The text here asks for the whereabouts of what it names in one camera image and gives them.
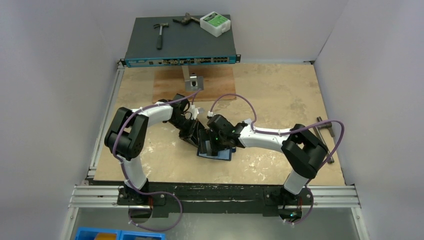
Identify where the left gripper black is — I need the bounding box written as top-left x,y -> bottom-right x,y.
167,115 -> 199,148

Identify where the blue leather card holder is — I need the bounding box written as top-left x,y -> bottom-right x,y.
196,140 -> 236,161

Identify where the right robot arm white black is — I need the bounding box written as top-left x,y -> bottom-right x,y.
197,114 -> 328,204

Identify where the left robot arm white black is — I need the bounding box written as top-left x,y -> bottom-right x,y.
104,94 -> 205,205

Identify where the brown wooden board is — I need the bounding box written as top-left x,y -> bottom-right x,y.
152,66 -> 236,103

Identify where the small black hammer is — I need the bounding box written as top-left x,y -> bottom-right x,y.
153,22 -> 169,50

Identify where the white green electrical box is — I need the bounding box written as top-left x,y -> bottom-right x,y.
199,11 -> 231,38

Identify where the dark metal tool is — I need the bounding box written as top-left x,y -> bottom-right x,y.
172,12 -> 200,26

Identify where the blue plastic bin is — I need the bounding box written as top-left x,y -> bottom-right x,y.
74,227 -> 166,240

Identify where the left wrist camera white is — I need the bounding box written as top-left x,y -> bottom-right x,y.
188,104 -> 204,120

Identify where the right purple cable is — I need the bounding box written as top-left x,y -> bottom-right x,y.
207,94 -> 345,186

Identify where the metal stand bracket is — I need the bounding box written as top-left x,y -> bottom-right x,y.
181,65 -> 204,92

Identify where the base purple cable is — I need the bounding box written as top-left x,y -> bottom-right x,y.
127,192 -> 184,233

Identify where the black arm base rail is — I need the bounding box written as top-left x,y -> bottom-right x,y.
117,182 -> 313,220

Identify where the blue network switch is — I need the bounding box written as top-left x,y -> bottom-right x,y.
120,16 -> 241,68

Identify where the metal door handle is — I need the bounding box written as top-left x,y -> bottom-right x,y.
312,116 -> 335,165

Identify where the aluminium frame rail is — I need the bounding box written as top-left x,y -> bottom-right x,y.
68,185 -> 361,208

